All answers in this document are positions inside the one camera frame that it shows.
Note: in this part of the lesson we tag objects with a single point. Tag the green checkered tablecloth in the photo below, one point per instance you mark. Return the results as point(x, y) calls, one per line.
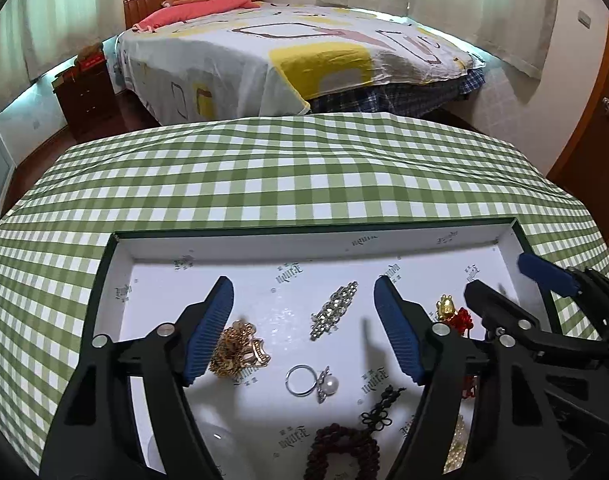
point(284, 175)

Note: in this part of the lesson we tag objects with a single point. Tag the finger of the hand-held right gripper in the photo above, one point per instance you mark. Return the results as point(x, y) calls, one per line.
point(499, 310)
point(544, 272)

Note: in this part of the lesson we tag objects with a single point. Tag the brown plush toy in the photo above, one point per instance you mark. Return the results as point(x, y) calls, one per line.
point(89, 51)

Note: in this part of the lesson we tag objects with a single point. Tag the pink pillow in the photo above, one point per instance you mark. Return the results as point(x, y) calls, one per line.
point(194, 10)

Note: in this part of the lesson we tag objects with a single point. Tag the rhinestone brooch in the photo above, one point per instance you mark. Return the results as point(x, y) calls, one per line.
point(332, 312)

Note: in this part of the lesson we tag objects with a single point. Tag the brown wooden door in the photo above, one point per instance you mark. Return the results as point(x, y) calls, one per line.
point(594, 150)

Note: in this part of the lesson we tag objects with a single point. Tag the white wall switch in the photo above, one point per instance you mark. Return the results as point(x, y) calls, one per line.
point(584, 19)

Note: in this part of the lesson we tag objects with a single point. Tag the blue plaid sheet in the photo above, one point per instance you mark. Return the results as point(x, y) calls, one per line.
point(384, 97)

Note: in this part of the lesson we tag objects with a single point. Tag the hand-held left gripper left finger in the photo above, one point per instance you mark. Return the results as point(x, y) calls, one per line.
point(209, 330)

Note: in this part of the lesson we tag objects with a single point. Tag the dark wooden nightstand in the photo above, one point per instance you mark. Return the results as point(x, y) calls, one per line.
point(84, 100)

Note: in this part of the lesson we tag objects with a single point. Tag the pale jade bangle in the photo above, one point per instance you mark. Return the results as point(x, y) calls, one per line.
point(217, 442)

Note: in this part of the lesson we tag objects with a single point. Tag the yellow patterned bedspread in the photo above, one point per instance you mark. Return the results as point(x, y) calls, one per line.
point(234, 60)

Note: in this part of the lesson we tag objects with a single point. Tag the red box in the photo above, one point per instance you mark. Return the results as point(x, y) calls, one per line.
point(92, 63)

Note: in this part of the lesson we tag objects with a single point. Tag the white shallow box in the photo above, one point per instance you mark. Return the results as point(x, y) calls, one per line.
point(284, 270)

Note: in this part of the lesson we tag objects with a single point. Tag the gold pendant with red knot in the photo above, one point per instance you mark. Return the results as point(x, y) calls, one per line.
point(444, 307)

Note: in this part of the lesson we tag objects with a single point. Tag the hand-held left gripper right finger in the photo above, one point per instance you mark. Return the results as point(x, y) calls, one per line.
point(399, 330)

